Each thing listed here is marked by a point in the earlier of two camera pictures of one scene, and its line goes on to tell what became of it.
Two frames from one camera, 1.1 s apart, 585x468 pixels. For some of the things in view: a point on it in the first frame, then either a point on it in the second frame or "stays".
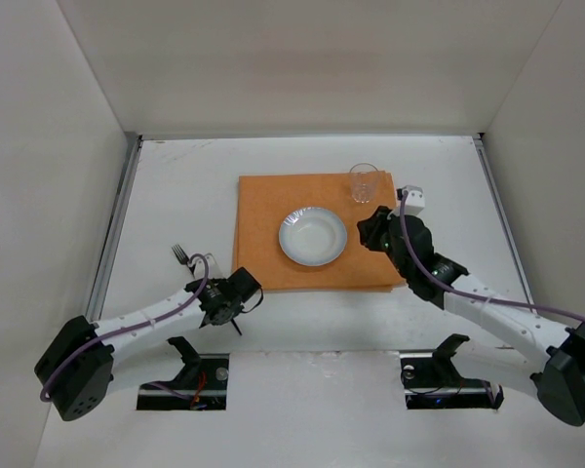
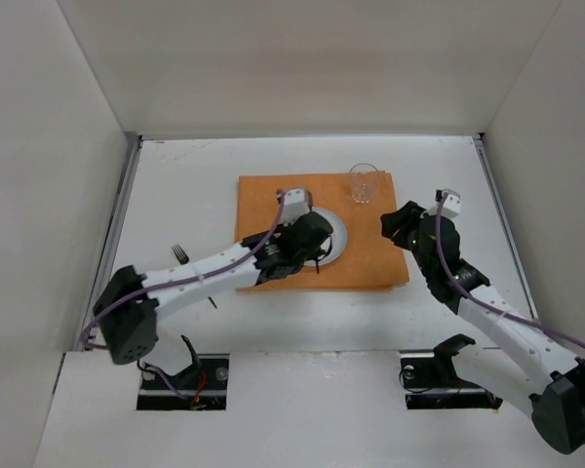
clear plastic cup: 364,181 stays
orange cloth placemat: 301,233 stays
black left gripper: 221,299 → 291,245
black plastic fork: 180,254 stays
